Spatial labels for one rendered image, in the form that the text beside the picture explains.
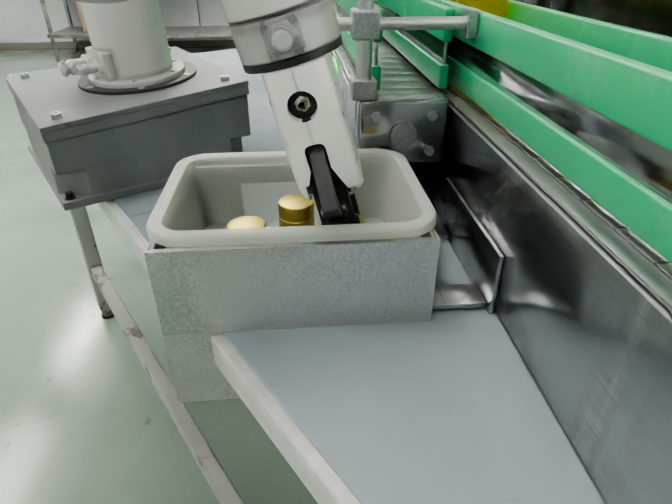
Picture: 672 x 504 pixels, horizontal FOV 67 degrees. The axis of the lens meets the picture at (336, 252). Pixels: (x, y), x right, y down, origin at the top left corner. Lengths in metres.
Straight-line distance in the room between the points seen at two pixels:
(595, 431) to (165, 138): 0.56
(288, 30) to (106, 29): 0.41
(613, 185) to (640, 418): 0.13
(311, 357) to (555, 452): 0.18
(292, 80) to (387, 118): 0.21
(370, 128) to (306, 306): 0.22
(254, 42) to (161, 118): 0.33
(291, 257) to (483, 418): 0.17
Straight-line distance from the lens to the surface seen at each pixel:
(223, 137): 0.71
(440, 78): 0.59
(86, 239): 1.63
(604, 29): 0.50
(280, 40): 0.34
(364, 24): 0.52
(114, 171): 0.68
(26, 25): 7.19
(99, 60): 0.74
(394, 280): 0.40
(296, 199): 0.48
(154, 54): 0.74
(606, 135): 0.34
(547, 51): 0.41
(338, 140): 0.36
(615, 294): 0.30
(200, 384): 0.47
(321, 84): 0.35
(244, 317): 0.41
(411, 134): 0.55
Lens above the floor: 1.02
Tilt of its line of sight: 31 degrees down
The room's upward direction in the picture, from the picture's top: straight up
